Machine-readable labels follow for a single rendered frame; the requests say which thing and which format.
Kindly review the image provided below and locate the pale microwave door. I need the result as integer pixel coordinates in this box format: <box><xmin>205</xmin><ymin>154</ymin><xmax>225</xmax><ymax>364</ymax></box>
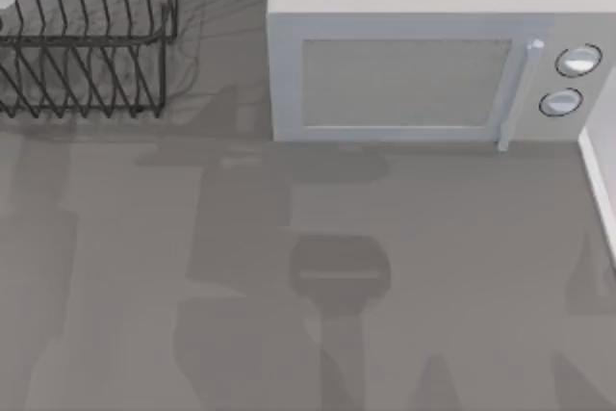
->
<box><xmin>268</xmin><ymin>13</ymin><xmax>554</xmax><ymax>143</ymax></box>

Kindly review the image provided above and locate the small white microwave knob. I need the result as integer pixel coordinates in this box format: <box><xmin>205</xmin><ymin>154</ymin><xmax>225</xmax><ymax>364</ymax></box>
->
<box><xmin>538</xmin><ymin>88</ymin><xmax>584</xmax><ymax>117</ymax></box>

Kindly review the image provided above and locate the large white microwave knob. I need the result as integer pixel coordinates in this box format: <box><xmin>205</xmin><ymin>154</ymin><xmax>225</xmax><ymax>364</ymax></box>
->
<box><xmin>554</xmin><ymin>43</ymin><xmax>603</xmax><ymax>78</ymax></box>

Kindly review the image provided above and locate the pale microwave door handle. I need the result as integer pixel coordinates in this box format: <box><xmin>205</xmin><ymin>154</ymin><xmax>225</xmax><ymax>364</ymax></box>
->
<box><xmin>497</xmin><ymin>38</ymin><xmax>546</xmax><ymax>153</ymax></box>

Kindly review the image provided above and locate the dark wire dish rack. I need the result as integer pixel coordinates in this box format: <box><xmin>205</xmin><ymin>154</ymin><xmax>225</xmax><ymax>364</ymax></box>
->
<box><xmin>0</xmin><ymin>0</ymin><xmax>183</xmax><ymax>119</ymax></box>

